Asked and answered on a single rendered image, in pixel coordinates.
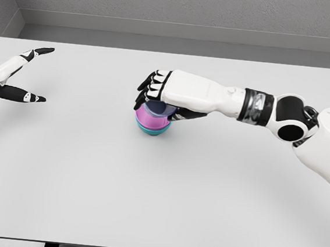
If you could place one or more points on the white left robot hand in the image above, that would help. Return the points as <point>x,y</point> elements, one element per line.
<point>3,70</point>

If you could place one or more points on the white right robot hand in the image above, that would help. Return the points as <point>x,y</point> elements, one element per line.
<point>186,89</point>

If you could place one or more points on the dark blue cup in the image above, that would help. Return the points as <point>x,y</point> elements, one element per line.
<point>158,109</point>

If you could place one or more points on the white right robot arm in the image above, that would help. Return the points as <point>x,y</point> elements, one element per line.
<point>285,117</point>

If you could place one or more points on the pink bowl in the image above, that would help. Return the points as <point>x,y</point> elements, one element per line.
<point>150,119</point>

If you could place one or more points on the teal bowl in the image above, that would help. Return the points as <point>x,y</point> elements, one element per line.
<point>152,131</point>

